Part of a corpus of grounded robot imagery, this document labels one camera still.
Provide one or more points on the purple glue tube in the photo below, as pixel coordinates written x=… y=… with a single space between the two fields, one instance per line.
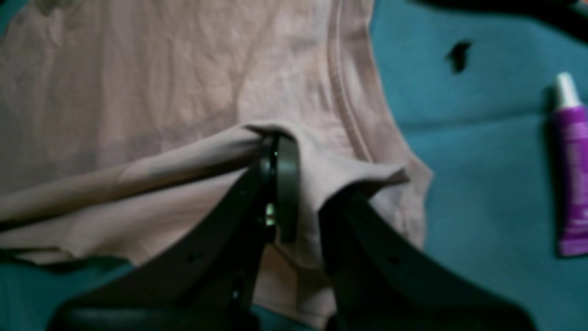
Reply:
x=572 y=129

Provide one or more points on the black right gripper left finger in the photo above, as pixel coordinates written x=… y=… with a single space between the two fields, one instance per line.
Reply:
x=205 y=281

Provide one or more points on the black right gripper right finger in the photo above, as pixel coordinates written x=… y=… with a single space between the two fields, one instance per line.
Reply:
x=383 y=283

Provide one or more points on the teal table cloth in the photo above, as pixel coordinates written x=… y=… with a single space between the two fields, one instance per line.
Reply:
x=469 y=85

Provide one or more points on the pink T-shirt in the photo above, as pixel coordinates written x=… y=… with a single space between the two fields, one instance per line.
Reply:
x=123 y=122

